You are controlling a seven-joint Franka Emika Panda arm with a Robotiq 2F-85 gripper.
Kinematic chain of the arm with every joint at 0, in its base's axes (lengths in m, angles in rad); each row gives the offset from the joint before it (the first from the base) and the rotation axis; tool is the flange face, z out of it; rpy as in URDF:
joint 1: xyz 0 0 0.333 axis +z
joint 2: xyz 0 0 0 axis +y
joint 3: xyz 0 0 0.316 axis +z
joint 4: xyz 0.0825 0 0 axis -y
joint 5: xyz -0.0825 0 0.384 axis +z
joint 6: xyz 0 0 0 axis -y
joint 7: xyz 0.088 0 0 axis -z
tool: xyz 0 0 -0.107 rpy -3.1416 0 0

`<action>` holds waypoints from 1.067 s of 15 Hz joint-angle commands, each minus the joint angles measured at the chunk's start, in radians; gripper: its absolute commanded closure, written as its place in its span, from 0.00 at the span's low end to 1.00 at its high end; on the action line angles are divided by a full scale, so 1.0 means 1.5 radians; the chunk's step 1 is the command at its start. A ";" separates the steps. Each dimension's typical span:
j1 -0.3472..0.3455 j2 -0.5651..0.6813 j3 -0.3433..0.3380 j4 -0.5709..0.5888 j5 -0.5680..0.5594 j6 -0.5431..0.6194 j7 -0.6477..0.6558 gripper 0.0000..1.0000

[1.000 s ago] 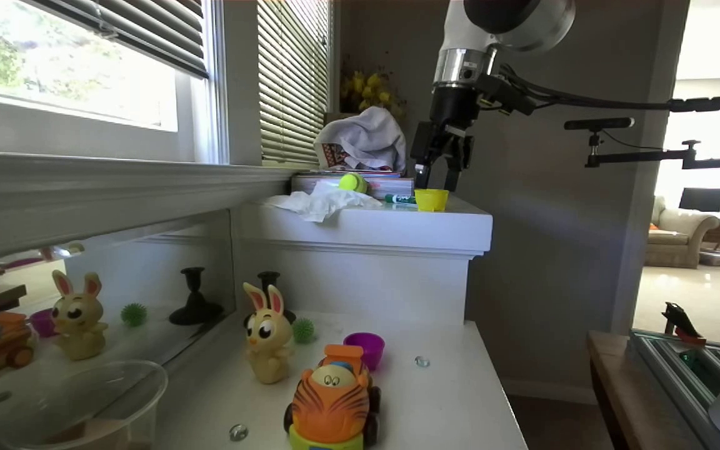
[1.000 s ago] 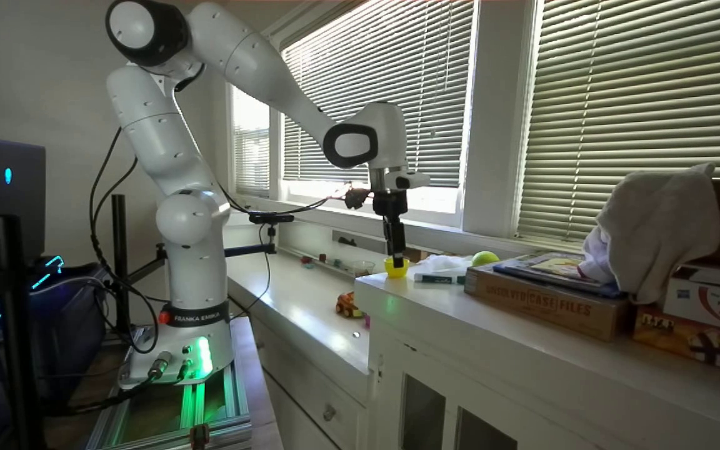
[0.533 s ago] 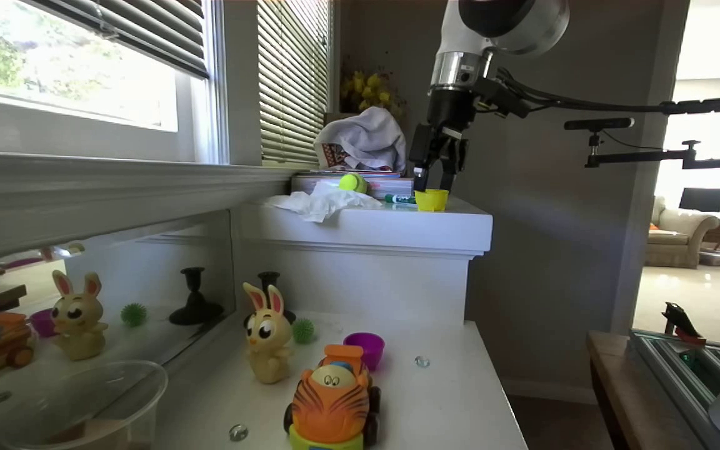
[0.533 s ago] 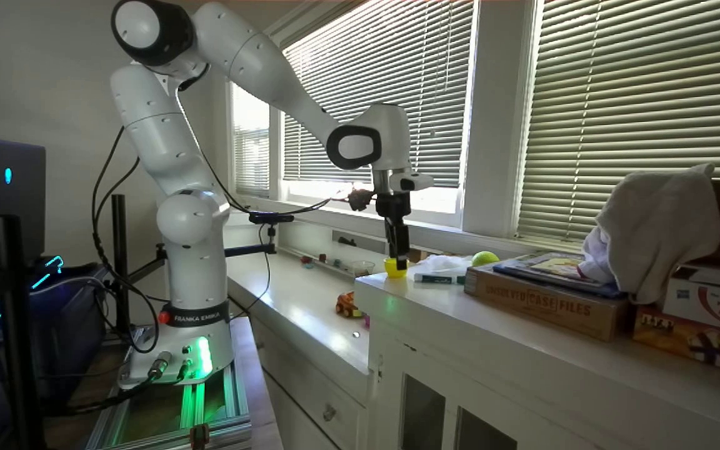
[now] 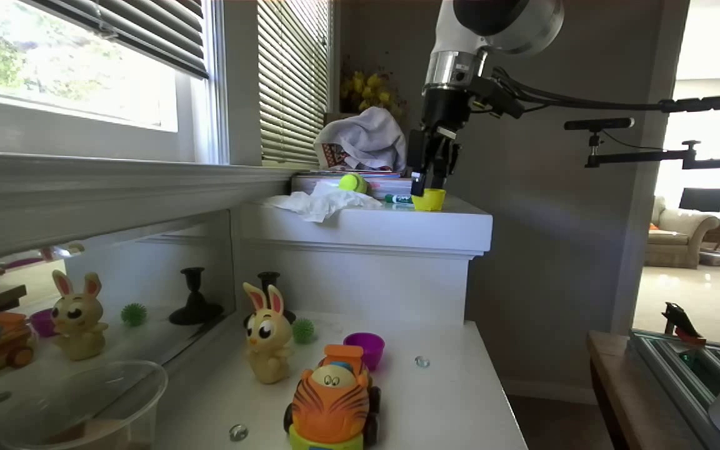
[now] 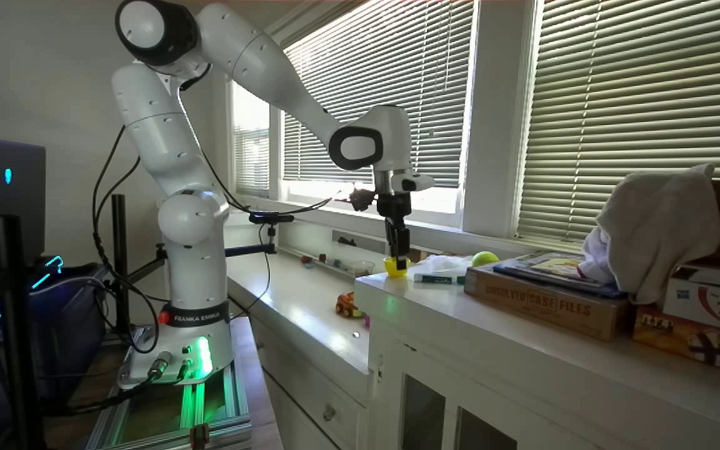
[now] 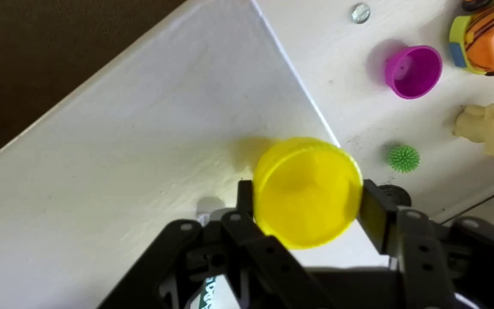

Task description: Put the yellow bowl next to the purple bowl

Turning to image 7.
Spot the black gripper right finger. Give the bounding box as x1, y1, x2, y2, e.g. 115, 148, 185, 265
358, 179, 494, 309

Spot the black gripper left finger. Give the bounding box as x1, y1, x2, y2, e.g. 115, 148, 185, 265
98, 179, 339, 309

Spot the yellow plastic cup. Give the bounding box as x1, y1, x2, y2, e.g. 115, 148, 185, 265
252, 136, 365, 251

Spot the green spiky ball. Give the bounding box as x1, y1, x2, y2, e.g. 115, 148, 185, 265
386, 143, 422, 174

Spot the yellow bunny toy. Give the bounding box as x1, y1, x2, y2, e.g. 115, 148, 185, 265
451, 102, 494, 170

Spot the magenta plastic cup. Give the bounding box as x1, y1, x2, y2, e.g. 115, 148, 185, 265
382, 43, 444, 102

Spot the low white counter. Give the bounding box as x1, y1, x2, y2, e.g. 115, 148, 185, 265
252, 0, 494, 225

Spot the orange toy car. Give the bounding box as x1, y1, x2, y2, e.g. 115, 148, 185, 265
448, 0, 494, 78

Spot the clear glass pebble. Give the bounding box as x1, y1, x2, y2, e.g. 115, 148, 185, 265
348, 2, 372, 26

